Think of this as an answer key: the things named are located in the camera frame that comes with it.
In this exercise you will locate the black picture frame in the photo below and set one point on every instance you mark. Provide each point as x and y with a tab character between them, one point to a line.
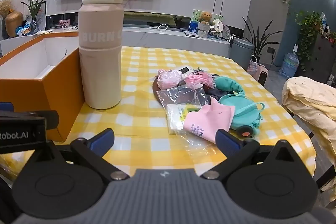
43	14

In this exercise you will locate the woven bag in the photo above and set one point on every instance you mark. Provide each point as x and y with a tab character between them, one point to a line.
253	65

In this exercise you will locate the pink heater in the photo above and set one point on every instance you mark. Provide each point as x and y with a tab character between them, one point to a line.
263	74

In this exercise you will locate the blue water jug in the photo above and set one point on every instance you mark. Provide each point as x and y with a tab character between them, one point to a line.
288	65

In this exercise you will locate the pink tassel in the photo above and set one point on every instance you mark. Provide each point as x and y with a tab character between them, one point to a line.
198	79

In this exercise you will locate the brown teddy bear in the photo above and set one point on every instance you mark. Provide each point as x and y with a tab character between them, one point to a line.
205	17

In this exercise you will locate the dark cabinet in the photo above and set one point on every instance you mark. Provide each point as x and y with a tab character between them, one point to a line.
324	58

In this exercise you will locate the pink paper bag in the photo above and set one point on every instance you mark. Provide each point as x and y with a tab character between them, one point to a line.
207	119

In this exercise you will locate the dried flowers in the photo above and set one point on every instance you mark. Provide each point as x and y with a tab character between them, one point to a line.
5	6

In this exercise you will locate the orange cardboard box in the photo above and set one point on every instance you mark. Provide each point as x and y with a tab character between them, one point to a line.
60	98

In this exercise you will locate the yellow paper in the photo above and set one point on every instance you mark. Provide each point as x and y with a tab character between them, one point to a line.
43	32

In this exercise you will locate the pink satin pouch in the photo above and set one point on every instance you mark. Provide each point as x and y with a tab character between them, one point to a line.
168	78

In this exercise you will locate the green picture board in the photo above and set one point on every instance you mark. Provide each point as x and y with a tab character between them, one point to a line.
194	20

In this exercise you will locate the yellow checked tablecloth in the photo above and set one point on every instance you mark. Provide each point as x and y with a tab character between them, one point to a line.
147	61

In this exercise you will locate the small black white packet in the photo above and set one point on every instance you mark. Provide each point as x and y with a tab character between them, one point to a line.
185	70

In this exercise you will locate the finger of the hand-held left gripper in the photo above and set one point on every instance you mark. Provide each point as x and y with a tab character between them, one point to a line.
6	106
31	116

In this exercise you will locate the pink water bottle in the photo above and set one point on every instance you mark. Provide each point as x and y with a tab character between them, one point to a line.
101	64

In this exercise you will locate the long-leaf potted plant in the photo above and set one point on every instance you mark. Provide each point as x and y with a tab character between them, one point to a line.
260	40

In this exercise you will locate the white printed packet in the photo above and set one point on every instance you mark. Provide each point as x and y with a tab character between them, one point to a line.
176	119

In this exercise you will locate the white round fan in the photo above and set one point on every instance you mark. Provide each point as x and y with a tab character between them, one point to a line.
218	26

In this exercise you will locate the pink photo card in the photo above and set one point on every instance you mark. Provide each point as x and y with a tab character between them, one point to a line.
64	23

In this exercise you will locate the grey trash bin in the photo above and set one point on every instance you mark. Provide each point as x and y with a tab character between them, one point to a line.
242	52

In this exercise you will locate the bushy green plant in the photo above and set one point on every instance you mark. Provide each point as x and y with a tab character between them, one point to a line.
309	32

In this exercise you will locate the green plant in glass vase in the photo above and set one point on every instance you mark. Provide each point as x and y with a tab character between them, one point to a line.
34	11

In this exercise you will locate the gold vase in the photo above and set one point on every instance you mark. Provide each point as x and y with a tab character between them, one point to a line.
13	24

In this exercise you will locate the chair with yellow cover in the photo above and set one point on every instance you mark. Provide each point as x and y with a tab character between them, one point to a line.
312	103

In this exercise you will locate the teal knit backpack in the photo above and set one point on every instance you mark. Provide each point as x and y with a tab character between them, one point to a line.
241	113

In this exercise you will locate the white marble tv console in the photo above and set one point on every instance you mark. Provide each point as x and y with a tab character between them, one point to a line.
162	37

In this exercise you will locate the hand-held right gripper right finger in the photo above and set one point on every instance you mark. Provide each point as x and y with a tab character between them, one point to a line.
227	141

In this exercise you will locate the blue snack bag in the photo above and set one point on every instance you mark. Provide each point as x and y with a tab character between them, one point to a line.
24	30

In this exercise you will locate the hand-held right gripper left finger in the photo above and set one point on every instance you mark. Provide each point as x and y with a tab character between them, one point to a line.
101	141

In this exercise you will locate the clear plastic bag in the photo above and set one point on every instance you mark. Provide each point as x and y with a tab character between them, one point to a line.
181	96

